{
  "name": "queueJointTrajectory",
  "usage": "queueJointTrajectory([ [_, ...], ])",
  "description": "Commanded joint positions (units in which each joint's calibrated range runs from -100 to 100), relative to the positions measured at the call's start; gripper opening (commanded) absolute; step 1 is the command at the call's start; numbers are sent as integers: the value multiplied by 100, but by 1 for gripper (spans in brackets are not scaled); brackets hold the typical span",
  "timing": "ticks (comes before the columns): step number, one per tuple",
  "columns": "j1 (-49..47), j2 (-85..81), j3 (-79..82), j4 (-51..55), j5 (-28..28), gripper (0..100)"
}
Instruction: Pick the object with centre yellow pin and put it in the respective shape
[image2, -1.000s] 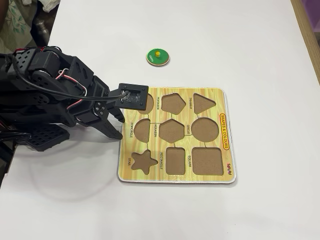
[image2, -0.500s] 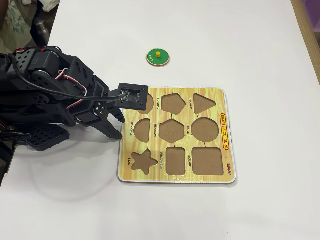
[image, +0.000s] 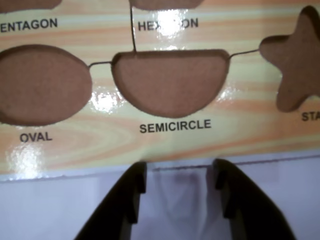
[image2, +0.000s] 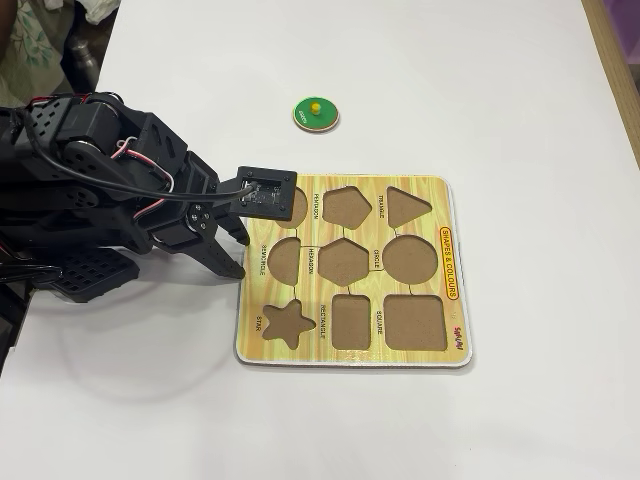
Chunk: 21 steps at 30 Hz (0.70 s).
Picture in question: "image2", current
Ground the white crumpled cloth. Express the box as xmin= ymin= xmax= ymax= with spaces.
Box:
xmin=79 ymin=0 xmax=124 ymax=26

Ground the dark metal bottle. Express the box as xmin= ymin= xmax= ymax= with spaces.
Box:
xmin=66 ymin=37 xmax=101 ymax=96

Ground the green round piece yellow pin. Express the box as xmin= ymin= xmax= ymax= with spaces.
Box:
xmin=291 ymin=95 xmax=341 ymax=134

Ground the floral patterned cloth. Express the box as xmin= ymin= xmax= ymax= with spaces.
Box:
xmin=0 ymin=0 xmax=76 ymax=109

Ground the black square wrist camera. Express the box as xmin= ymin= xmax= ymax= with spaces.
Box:
xmin=217 ymin=165 xmax=299 ymax=223

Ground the black base cable bundle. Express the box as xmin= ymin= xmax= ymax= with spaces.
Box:
xmin=0 ymin=257 xmax=64 ymax=287

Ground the wooden shape puzzle board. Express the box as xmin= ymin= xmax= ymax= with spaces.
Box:
xmin=233 ymin=173 xmax=474 ymax=372

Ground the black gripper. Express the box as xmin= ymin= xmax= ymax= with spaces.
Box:
xmin=132 ymin=148 xmax=251 ymax=280

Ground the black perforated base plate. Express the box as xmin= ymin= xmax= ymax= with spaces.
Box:
xmin=49 ymin=247 xmax=141 ymax=305

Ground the black camera cable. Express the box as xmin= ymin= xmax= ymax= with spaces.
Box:
xmin=19 ymin=107 xmax=259 ymax=204

